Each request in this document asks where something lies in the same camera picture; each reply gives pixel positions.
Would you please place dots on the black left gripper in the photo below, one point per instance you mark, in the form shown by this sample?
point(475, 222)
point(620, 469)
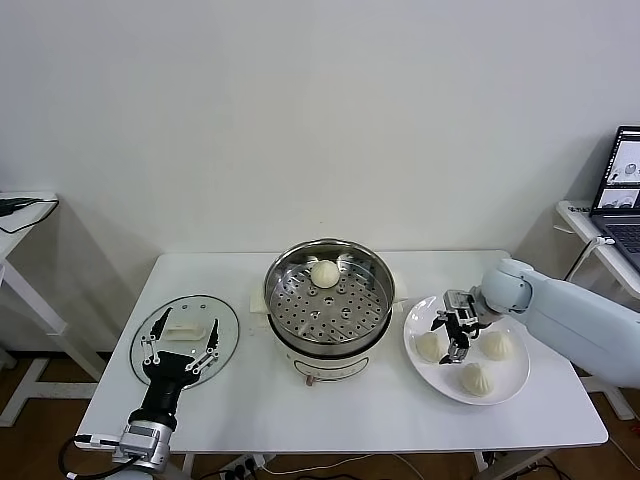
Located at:
point(167, 375)

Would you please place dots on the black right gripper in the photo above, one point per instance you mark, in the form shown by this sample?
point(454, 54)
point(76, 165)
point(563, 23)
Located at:
point(459, 330)

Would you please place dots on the white steamed baozi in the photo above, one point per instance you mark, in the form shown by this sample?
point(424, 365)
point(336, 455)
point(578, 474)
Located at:
point(325, 274)
point(477, 380)
point(496, 346)
point(429, 347)

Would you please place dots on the round glass lid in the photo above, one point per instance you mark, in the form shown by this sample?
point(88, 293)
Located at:
point(200, 305)

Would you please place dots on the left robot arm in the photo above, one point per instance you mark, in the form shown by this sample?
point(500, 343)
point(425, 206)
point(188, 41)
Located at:
point(147, 440)

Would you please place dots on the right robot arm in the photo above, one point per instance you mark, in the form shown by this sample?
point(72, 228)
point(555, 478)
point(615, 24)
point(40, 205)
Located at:
point(565, 310)

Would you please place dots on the steel perforated steamer basket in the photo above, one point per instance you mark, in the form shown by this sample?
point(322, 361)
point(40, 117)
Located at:
point(330, 320)

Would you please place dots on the white round plate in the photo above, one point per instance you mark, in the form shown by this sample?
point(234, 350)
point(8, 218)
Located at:
point(435, 380)

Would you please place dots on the white table leg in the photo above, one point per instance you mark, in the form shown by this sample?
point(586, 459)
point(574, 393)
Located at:
point(188, 464)
point(480, 461)

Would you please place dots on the white floor power strip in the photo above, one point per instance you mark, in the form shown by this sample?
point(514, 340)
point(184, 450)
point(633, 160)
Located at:
point(245, 467)

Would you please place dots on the white laptop side table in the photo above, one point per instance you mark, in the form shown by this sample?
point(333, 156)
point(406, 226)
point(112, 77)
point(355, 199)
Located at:
point(575, 220)

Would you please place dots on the small white paper label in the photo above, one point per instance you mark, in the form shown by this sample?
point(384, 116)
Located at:
point(578, 209)

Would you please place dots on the dark open laptop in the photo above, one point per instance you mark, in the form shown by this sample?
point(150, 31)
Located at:
point(620, 220)

